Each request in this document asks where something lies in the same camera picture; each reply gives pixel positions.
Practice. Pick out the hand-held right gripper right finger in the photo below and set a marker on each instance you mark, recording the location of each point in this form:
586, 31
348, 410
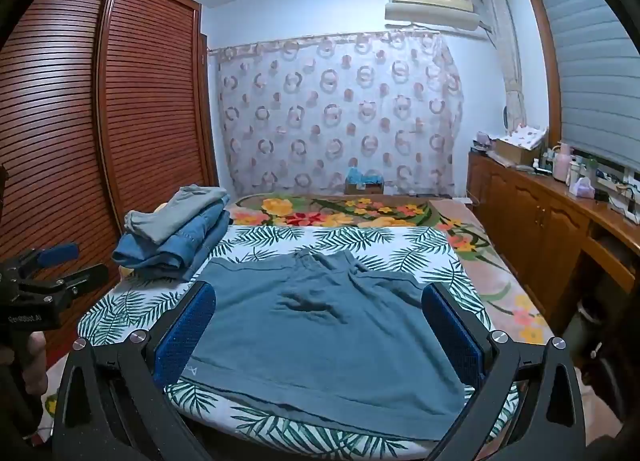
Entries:
454, 338

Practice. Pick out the folded grey pants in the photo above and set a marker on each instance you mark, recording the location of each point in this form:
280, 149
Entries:
175, 213

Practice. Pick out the leaf print bed sheet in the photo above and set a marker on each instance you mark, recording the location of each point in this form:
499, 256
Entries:
400, 246

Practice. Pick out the lilac tissue pack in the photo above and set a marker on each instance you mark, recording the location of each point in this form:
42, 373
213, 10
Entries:
582, 188

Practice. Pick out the small cardboard box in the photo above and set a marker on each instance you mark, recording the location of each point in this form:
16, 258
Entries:
362, 189

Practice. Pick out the grey window blind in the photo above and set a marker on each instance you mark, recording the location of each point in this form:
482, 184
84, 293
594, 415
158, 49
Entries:
590, 66

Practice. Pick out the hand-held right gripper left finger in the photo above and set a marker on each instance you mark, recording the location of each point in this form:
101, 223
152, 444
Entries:
184, 338

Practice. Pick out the long wooden cabinet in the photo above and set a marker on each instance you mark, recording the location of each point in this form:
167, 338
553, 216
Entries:
525, 211

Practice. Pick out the cardboard box with floral lid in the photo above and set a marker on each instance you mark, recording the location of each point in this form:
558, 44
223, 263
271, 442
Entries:
515, 151

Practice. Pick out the blue-grey pants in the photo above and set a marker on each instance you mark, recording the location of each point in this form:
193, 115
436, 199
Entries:
325, 341

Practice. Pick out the lilac pouch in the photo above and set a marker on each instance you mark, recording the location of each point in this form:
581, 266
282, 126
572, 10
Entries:
483, 141

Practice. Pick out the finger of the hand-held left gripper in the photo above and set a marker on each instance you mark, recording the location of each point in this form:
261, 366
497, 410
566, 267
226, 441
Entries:
80, 278
57, 253

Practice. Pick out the black chair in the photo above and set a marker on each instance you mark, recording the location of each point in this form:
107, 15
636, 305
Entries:
597, 341

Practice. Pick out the sheer circle print curtain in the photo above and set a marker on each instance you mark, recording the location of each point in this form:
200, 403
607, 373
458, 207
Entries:
325, 116

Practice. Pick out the brown louvred wardrobe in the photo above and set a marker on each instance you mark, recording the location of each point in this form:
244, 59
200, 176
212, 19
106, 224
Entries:
150, 91

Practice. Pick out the pink bottle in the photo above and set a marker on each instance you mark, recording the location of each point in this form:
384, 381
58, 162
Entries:
562, 166

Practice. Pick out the folded denim jeans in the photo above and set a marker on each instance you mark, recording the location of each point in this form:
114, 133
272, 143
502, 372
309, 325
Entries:
170, 253

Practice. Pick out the white wrapped pipe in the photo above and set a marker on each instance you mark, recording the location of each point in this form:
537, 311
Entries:
510, 66

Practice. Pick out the wooden window frame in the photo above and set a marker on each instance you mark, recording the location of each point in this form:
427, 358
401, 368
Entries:
545, 66

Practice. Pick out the person's left hand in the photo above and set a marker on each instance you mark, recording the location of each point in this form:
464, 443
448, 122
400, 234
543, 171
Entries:
38, 366

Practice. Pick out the blue plastic bag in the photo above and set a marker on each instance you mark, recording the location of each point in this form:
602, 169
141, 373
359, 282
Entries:
362, 175

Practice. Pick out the yellow cloth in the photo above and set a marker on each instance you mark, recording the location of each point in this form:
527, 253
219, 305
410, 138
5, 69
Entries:
128, 272

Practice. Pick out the floral blanket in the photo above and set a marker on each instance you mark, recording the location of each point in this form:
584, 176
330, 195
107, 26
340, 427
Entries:
320, 208

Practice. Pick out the wall air conditioner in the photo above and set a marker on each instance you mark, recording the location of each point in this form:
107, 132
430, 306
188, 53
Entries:
430, 1

